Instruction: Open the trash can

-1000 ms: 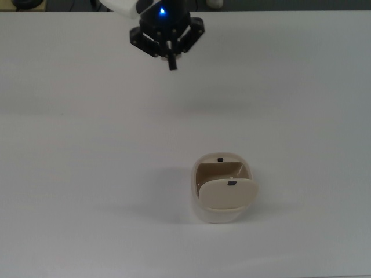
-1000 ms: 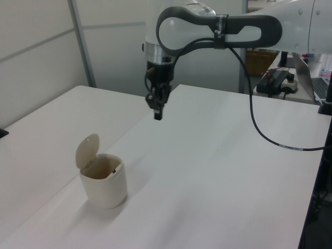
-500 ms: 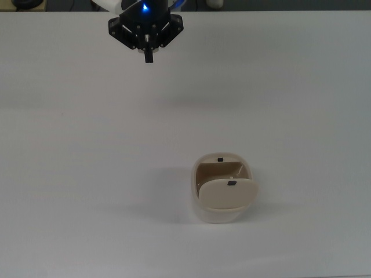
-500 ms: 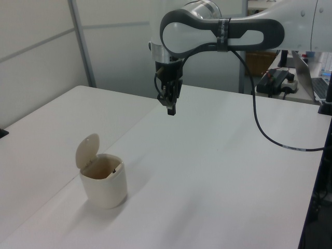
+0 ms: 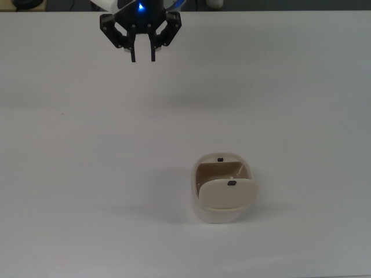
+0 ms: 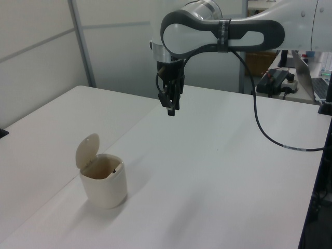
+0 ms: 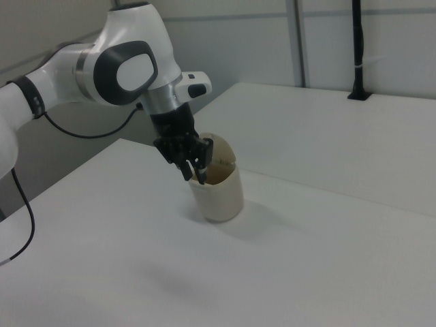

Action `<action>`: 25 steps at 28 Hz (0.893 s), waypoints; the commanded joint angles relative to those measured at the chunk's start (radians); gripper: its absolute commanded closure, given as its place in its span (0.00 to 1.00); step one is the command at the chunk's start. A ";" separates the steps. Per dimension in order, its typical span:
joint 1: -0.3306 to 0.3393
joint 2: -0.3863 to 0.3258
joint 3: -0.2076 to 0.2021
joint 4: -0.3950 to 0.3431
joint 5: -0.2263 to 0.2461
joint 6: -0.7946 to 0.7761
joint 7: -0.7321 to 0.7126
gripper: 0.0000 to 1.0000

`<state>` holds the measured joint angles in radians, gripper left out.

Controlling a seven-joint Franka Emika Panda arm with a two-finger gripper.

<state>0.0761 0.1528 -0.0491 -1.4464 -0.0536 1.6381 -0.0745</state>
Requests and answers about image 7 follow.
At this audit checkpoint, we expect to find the small white trash can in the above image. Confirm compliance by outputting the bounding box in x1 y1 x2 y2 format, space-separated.
187 131 245 223

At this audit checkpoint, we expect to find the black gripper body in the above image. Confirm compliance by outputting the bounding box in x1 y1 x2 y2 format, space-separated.
149 103 200 165

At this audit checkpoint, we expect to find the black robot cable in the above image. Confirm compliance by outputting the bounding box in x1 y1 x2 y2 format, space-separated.
0 100 143 269

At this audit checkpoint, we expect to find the black camera pole with clamp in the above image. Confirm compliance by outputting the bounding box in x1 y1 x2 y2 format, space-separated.
346 0 371 102

